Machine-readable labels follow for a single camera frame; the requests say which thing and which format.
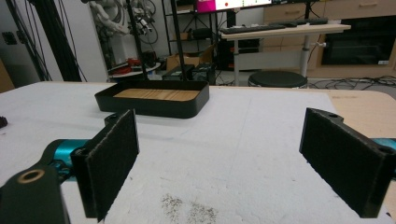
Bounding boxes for brown cardboard box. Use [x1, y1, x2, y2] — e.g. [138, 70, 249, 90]
[165, 45, 217, 72]

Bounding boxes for white desk with wooden top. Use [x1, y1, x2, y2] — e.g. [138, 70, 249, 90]
[219, 23, 352, 87]

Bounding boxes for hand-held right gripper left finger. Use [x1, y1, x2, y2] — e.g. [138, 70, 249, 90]
[70, 108, 140, 222]

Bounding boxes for black round stool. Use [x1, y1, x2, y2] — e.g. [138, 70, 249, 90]
[247, 70, 309, 89]

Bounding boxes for round white side table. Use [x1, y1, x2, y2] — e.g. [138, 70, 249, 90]
[107, 57, 162, 79]

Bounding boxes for black wall socket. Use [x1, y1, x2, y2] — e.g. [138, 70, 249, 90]
[1, 31, 19, 47]

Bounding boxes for black hanging cable bundle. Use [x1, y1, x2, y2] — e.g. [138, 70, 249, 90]
[5, 0, 88, 83]

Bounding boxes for light wooden cabinet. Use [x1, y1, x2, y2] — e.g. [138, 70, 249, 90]
[262, 0, 396, 79]

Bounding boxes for black built-in oven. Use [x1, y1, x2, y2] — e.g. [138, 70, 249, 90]
[321, 16, 396, 66]

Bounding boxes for white foam table mat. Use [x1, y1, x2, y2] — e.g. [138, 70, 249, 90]
[0, 81, 390, 224]

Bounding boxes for black tray with wooden bottom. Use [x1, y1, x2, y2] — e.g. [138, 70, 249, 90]
[94, 79, 210, 119]

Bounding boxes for black stand pole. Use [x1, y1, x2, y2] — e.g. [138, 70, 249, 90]
[125, 0, 149, 81]
[170, 0, 188, 81]

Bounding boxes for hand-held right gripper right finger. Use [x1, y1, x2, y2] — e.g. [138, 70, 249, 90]
[299, 107, 396, 218]

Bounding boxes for computer monitor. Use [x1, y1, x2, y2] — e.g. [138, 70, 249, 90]
[196, 0, 274, 14]

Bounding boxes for black metal shelf rack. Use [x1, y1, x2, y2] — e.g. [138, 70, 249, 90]
[161, 0, 219, 64]

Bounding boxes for black floor cables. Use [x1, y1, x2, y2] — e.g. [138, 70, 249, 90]
[307, 75, 396, 91]

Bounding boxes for black keyboard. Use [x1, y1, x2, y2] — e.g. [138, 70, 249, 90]
[219, 24, 278, 35]
[268, 17, 330, 28]

